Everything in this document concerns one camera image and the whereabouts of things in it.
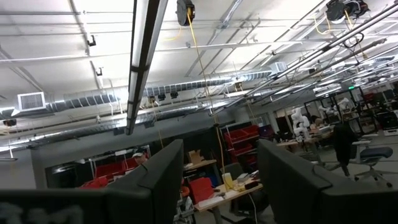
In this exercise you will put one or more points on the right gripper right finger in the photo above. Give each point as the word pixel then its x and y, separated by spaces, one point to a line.
pixel 286 186

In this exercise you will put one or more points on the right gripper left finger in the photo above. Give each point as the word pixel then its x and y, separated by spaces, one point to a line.
pixel 158 186

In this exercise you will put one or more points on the wooden shelf board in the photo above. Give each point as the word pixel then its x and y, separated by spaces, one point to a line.
pixel 202 164

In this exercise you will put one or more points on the shelf with red bins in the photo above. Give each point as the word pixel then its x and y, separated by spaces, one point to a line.
pixel 239 135

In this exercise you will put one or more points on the person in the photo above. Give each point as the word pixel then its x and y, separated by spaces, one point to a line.
pixel 140 158
pixel 343 143
pixel 317 123

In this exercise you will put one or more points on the red storage crate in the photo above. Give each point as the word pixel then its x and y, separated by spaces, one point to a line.
pixel 201 189

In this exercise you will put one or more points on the wooden background table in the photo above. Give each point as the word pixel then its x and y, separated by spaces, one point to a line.
pixel 289 143

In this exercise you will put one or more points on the cardboard box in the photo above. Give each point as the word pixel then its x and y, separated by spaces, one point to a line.
pixel 196 157

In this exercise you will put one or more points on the parts rack with red bins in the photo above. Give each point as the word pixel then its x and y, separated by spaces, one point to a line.
pixel 109 169

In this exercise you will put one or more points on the white paper stack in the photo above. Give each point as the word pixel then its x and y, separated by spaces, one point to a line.
pixel 211 202

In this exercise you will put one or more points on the wooden desk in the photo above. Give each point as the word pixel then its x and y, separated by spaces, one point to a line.
pixel 230 194

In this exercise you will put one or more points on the white humanoid robot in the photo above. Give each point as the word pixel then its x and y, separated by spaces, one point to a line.
pixel 300 124
pixel 342 104

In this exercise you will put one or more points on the grey office chair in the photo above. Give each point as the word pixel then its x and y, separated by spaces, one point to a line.
pixel 376 152

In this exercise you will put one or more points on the white ceiling vent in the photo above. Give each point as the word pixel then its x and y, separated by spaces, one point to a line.
pixel 31 101

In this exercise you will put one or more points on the spiral ventilation duct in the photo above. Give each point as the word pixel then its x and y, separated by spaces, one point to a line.
pixel 186 87
pixel 77 133

